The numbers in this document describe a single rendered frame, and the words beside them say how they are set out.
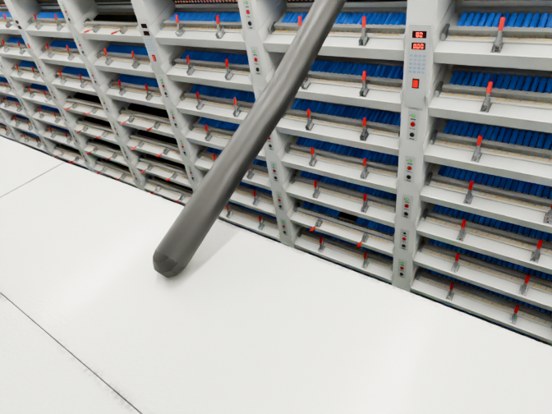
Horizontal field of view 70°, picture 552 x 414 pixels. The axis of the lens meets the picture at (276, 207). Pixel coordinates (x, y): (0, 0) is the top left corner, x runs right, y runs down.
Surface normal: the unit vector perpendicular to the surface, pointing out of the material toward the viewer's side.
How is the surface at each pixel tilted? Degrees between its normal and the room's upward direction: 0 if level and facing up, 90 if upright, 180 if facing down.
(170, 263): 64
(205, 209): 55
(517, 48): 23
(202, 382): 0
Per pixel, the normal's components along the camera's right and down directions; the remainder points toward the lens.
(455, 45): -0.35, -0.52
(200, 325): -0.14, -0.79
